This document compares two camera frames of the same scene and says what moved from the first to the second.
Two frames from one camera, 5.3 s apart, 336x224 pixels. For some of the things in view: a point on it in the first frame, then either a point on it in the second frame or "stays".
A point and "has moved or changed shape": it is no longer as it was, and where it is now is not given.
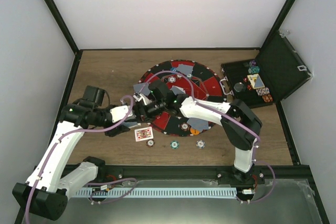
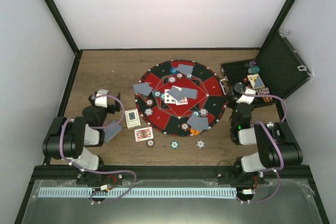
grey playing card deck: (129, 124) has moved or changed shape
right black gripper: (147, 114) -> (232, 97)
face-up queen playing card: (143, 134) stays
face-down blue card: (186, 69) stays
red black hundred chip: (185, 126) stays
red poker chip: (150, 143) stays
